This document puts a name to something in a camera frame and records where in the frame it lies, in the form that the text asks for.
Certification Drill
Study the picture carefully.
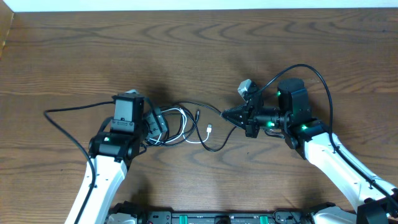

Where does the white usb cable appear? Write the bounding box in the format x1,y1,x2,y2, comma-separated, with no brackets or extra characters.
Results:
150,107,213,146

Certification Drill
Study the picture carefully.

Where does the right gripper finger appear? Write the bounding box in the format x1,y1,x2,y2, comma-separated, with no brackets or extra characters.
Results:
221,113,248,128
221,104,248,117

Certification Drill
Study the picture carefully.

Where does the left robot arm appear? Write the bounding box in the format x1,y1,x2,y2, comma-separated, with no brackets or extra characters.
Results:
65,90,168,223

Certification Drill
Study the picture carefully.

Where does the black usb cable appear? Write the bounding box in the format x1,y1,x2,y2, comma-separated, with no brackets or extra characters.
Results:
142,101,239,153

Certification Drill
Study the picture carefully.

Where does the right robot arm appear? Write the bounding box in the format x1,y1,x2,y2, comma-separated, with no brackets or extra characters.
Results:
221,78,397,223

